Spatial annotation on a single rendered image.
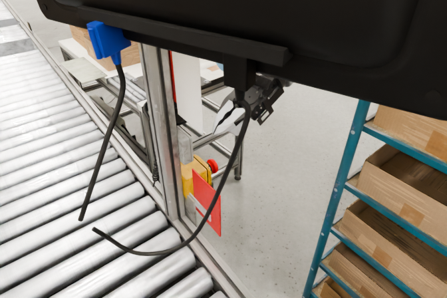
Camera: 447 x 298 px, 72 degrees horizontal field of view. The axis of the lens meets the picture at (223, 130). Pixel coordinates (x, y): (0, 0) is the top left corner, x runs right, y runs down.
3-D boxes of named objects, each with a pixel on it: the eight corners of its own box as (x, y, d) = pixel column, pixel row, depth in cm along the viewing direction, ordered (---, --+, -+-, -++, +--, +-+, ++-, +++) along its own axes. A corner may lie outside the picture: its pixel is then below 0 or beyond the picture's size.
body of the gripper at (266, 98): (259, 128, 76) (291, 94, 78) (247, 108, 70) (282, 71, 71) (239, 115, 81) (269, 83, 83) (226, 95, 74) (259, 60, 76)
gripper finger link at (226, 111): (221, 144, 76) (247, 118, 77) (211, 132, 71) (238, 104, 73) (213, 138, 78) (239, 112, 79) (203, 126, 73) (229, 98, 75)
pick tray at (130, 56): (177, 52, 166) (175, 34, 160) (108, 72, 146) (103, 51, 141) (151, 38, 184) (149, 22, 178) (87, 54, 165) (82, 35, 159)
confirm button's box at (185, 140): (196, 160, 69) (194, 136, 65) (184, 166, 67) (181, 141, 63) (180, 146, 73) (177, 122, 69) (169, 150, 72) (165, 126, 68)
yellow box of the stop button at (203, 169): (217, 186, 78) (217, 164, 74) (188, 201, 74) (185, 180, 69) (186, 156, 87) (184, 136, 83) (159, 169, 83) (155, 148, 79)
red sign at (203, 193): (221, 235, 68) (221, 195, 60) (218, 237, 67) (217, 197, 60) (183, 193, 78) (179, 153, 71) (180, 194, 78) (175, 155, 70)
